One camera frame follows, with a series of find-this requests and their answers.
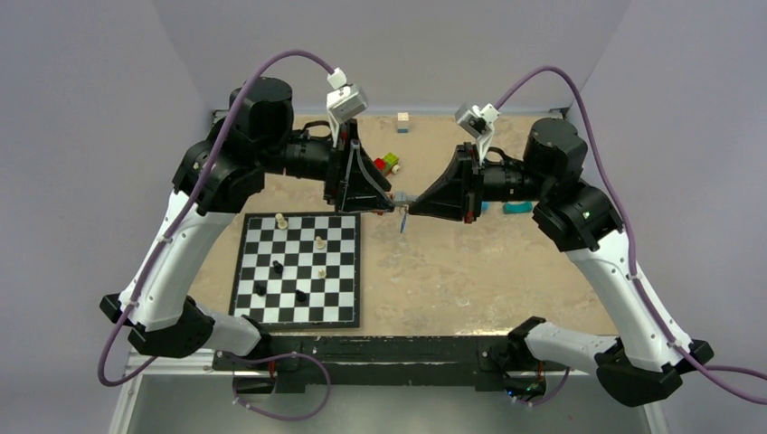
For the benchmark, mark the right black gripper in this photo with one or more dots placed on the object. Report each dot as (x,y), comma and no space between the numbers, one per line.
(459,191)

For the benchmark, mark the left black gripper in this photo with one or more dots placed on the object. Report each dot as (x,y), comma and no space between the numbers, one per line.
(355,200)

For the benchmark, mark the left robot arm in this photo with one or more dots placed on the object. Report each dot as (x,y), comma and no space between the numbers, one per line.
(213,182)

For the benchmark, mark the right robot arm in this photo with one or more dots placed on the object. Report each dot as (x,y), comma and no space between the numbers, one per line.
(647,359)

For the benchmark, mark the colourful toy brick car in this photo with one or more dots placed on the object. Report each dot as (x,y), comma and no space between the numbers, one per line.
(388,164)

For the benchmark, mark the grey red toy bolt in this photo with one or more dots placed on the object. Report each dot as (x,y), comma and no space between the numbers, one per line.
(401,198)

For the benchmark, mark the teal curved piece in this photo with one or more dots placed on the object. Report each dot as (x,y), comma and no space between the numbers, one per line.
(517,208)

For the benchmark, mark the white blue small cube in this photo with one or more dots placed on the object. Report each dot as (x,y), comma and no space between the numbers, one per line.
(403,122)

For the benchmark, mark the white chess piece top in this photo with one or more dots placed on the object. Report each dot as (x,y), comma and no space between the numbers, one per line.
(281,222)

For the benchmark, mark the black white chessboard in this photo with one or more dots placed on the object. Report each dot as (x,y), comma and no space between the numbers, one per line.
(333,302)

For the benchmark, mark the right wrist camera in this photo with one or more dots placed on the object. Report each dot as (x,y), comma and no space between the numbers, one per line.
(479,122)

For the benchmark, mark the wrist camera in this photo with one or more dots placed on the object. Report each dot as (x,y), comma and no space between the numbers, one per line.
(479,122)
(344,102)

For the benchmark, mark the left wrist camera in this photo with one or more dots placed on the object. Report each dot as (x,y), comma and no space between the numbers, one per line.
(344,102)

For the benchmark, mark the black base frame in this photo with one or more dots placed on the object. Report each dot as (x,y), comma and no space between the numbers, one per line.
(485,363)

